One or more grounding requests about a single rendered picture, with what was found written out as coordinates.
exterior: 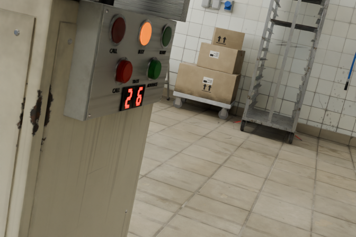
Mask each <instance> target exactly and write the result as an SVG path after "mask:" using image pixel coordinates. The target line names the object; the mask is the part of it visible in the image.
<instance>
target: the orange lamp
mask: <svg viewBox="0 0 356 237"><path fill-rule="evenodd" d="M151 32H152V28H151V25H150V23H146V24H145V25H144V26H143V29H142V31H141V43H142V45H146V44H147V43H148V41H149V39H150V36H151Z"/></svg>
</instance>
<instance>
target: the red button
mask: <svg viewBox="0 0 356 237"><path fill-rule="evenodd" d="M131 75H132V64H131V62H130V61H127V60H123V61H121V63H120V64H119V66H118V70H117V80H118V82H120V83H124V84H125V83H126V82H128V81H129V79H130V78H131Z"/></svg>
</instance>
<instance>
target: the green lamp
mask: <svg viewBox="0 0 356 237"><path fill-rule="evenodd" d="M171 35H172V30H171V28H170V27H169V26H168V27H167V28H166V30H165V32H164V35H163V45H164V46H165V47H166V46H167V45H168V44H169V42H170V40H171Z"/></svg>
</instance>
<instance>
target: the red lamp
mask: <svg viewBox="0 0 356 237"><path fill-rule="evenodd" d="M125 30H126V24H125V21H124V19H123V18H122V17H119V18H117V19H116V21H115V23H114V25H113V28H112V39H113V42H114V43H119V42H120V41H121V40H122V39H123V36H124V33H125Z"/></svg>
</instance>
